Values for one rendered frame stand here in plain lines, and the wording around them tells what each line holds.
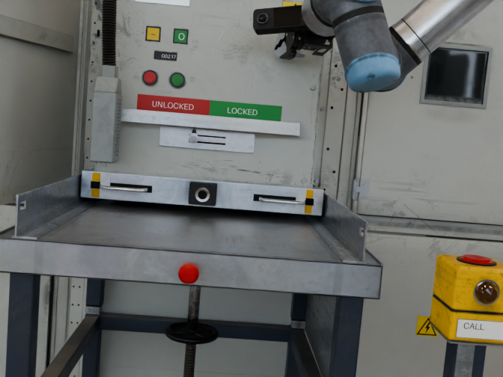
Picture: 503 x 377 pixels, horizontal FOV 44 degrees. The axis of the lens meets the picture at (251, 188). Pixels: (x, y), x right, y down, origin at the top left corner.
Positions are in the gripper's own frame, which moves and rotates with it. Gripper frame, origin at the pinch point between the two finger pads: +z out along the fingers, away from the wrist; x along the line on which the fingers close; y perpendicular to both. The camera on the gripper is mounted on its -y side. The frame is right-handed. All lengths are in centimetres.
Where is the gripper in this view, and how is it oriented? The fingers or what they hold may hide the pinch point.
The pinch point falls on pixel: (275, 50)
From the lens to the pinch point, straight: 139.5
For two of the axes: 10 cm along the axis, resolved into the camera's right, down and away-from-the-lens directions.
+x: 0.0, -9.9, 1.5
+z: -3.1, 1.5, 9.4
